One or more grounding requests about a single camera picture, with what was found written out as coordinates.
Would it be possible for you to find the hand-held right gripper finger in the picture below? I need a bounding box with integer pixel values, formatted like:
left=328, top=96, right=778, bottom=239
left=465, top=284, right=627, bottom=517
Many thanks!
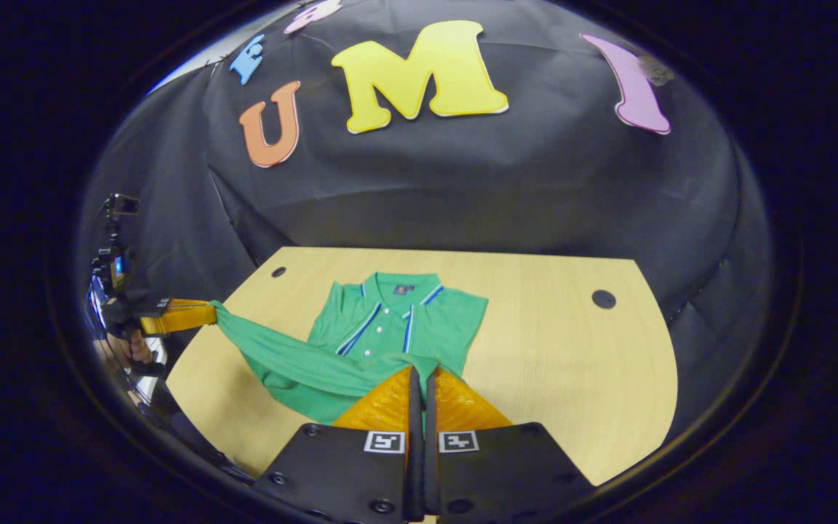
left=252, top=364, right=423, bottom=523
left=424, top=366, right=594, bottom=523

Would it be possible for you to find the green T-shirt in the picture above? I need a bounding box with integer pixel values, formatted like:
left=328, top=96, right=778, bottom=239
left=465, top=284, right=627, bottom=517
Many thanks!
left=209, top=271, right=489, bottom=426

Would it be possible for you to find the white printed panel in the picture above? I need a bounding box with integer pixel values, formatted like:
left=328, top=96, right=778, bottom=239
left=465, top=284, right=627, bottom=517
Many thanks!
left=132, top=338, right=172, bottom=412

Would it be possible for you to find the black backdrop cloth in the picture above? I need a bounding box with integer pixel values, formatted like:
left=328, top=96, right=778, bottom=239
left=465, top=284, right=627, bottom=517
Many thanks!
left=77, top=0, right=776, bottom=445

